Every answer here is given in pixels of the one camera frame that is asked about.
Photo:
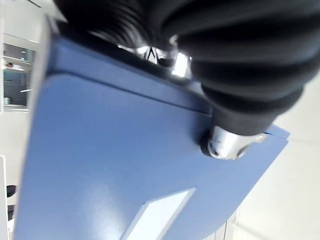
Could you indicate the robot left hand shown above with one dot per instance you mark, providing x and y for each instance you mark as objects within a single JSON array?
[{"x": 240, "y": 62}]

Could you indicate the glass display shelf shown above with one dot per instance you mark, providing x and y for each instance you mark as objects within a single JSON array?
[{"x": 16, "y": 75}]

